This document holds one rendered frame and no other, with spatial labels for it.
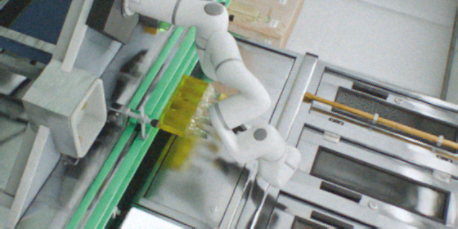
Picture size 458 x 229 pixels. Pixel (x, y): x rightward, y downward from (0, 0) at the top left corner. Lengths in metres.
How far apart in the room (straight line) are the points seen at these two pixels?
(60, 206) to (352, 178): 1.06
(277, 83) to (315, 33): 4.56
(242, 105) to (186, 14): 0.34
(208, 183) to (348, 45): 5.02
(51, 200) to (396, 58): 5.59
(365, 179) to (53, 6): 1.33
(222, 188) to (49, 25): 0.86
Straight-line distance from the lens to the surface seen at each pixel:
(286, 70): 2.39
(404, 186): 2.21
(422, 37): 7.29
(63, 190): 1.79
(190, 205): 1.95
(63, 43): 1.77
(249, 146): 1.57
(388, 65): 6.80
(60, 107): 1.62
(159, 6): 1.70
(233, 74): 1.51
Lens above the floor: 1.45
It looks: 13 degrees down
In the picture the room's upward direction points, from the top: 110 degrees clockwise
